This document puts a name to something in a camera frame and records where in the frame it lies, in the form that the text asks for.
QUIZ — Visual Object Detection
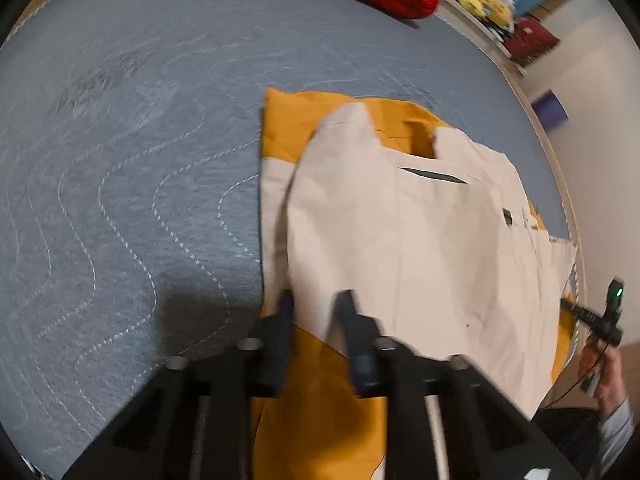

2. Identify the person's dark clothing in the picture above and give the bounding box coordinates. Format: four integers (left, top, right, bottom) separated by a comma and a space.
532, 406, 603, 480

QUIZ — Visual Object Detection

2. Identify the grey quilted mat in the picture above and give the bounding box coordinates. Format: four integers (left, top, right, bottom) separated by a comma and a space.
0, 0, 573, 478

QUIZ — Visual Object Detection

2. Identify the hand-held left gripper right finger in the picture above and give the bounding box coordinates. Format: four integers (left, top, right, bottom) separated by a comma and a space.
334, 289, 582, 480

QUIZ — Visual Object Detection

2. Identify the person's right forearm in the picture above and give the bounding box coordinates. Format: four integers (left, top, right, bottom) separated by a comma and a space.
596, 396, 637, 467

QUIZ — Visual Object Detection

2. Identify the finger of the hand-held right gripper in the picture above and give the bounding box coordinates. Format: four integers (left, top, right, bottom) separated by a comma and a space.
559, 297, 605, 330

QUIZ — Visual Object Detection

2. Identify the cream and mustard hooded jacket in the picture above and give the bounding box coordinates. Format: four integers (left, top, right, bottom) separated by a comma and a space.
250, 87, 580, 480

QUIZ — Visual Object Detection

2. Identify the dark red bag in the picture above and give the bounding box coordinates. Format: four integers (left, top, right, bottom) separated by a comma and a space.
504, 16, 561, 65

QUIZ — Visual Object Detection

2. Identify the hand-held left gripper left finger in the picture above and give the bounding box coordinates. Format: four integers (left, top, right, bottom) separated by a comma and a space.
62, 289, 297, 480

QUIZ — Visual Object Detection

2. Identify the black cable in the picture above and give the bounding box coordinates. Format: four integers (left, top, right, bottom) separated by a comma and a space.
542, 345, 612, 409

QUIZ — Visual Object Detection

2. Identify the person's right hand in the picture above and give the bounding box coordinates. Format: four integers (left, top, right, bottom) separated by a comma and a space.
576, 337, 628, 413

